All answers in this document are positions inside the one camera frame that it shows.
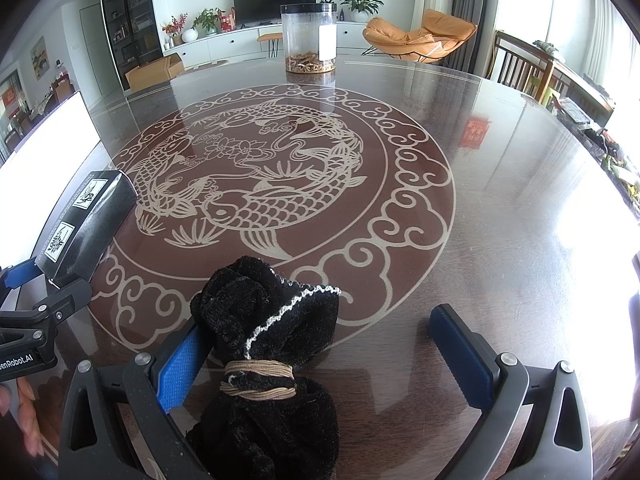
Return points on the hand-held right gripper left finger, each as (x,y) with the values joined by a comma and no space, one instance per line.
(182,365)

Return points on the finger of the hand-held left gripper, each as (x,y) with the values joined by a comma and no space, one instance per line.
(70,300)
(20,272)

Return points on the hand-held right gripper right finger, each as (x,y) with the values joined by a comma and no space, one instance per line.
(460,360)

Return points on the black rectangular case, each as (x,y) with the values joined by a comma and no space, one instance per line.
(100,220)

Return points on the black velvet cloth bundle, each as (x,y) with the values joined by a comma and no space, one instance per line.
(260,310)

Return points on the person's left hand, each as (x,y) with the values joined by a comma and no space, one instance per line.
(27,405)

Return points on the cardboard box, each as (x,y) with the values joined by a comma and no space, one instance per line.
(155,72)

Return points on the dark display cabinet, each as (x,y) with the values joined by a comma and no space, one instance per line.
(130,20)

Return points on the round white vase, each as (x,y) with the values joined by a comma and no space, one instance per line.
(190,36)

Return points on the red flower arrangement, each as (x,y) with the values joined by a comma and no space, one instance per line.
(175,25)

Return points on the wooden side table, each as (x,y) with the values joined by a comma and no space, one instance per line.
(575,85)

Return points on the wooden slatted chair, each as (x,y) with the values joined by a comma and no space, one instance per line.
(510,60)

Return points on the white television cabinet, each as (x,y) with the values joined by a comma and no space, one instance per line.
(235,40)

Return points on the bushy green potted plant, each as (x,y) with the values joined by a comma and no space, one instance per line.
(206,20)

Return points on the red gift box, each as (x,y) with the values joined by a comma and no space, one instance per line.
(227,20)

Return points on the orange lounge chair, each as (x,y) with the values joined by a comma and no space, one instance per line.
(400,35)

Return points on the wooden bench with metal legs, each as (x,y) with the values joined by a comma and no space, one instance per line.
(270,36)

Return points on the clear jar with black lid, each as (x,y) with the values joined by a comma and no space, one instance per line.
(305,35)

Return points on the grey curtain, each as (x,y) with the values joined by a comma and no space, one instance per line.
(470,0)

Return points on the black television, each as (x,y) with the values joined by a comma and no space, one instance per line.
(275,0)

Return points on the leafy plant in white pot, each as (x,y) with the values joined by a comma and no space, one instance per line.
(360,2)

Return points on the framed wall picture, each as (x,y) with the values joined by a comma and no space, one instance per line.
(40,60)

